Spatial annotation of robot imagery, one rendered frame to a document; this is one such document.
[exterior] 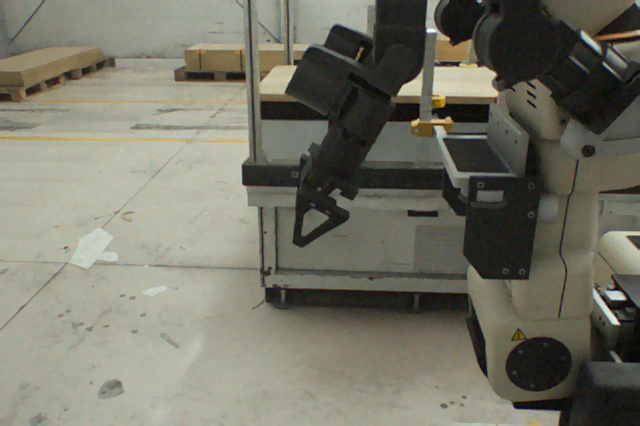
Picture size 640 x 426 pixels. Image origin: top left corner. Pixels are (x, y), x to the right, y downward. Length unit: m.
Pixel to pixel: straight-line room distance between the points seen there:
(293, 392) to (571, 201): 1.37
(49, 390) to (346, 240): 1.21
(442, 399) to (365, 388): 0.26
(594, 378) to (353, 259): 1.62
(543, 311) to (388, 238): 1.51
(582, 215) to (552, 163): 0.10
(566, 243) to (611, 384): 0.22
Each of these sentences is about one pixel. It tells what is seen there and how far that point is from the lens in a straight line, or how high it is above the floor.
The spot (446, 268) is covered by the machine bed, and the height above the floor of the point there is 0.20.
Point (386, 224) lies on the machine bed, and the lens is 2.45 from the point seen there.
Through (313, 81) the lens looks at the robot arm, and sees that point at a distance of 0.73.
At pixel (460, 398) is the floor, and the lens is 2.17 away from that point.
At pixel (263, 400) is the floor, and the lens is 2.12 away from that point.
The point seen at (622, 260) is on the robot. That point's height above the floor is 0.80.
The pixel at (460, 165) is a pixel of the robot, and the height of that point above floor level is 1.04.
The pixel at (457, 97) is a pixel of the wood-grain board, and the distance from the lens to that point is 2.28.
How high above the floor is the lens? 1.31
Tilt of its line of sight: 22 degrees down
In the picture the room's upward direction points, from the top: straight up
